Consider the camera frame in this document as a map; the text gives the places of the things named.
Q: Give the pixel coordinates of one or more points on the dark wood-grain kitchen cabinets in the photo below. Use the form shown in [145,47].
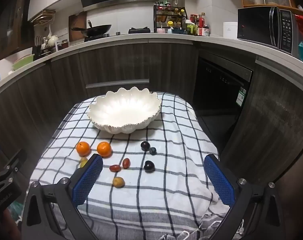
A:
[116,60]

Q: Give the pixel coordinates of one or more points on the dark wooden frame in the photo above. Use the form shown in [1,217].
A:
[11,25]

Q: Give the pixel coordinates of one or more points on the green plastic basin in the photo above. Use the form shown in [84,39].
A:
[22,62]

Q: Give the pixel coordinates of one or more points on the red cherry tomato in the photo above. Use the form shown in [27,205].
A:
[126,163]
[115,167]

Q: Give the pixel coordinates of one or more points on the white scalloped ceramic bowl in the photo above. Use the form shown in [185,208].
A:
[124,110]

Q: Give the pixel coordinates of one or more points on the black built-in dishwasher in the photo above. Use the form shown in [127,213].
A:
[216,90]

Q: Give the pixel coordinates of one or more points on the black wok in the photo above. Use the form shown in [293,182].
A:
[99,30]

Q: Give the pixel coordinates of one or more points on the green round plum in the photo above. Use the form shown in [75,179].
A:
[83,162]

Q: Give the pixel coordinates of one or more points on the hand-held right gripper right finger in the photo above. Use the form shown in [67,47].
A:
[220,182]

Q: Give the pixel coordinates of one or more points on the golden wall rack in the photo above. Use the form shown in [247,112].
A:
[45,17]

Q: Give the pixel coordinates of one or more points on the small brown round fruit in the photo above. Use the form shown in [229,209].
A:
[118,182]

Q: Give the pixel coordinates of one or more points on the pink small bowl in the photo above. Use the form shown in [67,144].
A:
[160,30]

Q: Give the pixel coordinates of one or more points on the brown wooden cutting board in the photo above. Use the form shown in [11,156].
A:
[76,22]

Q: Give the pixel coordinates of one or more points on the white checked cloth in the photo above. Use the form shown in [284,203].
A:
[166,180]

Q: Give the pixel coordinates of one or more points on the dark grape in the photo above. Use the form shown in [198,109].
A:
[149,166]
[144,145]

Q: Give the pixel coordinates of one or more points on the mandarin orange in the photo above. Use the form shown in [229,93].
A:
[104,149]
[83,148]

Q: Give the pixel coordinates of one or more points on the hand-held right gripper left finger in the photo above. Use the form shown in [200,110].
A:
[87,180]

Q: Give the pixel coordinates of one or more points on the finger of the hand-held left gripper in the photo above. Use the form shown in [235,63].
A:
[16,161]

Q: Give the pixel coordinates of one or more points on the blueberry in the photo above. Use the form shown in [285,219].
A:
[153,150]

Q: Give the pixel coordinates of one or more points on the brown lidded jar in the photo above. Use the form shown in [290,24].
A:
[64,43]

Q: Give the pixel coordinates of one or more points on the black microwave oven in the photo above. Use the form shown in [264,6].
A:
[256,26]

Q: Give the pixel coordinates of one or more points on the black gas stove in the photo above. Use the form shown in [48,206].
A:
[139,30]

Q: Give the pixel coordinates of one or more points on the white teapot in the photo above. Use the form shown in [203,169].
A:
[52,40]

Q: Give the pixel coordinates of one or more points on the white round canister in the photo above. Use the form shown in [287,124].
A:
[230,31]

